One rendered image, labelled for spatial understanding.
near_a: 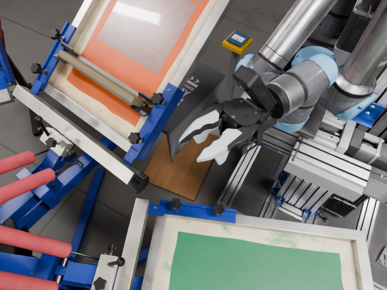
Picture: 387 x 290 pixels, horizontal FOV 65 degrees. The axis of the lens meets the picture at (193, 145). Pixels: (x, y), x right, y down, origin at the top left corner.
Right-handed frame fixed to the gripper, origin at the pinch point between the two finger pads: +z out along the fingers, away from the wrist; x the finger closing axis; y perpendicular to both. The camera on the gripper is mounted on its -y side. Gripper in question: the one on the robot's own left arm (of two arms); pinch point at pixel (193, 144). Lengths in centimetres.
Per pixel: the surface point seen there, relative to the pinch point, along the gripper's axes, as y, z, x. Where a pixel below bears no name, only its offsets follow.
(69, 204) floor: 153, 42, 119
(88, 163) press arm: 67, 16, 68
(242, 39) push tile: 60, -91, 84
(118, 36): 26, -20, 83
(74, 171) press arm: 67, 23, 68
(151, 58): 29, -24, 65
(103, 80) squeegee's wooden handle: 29, -4, 66
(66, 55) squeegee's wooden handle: 26, 1, 86
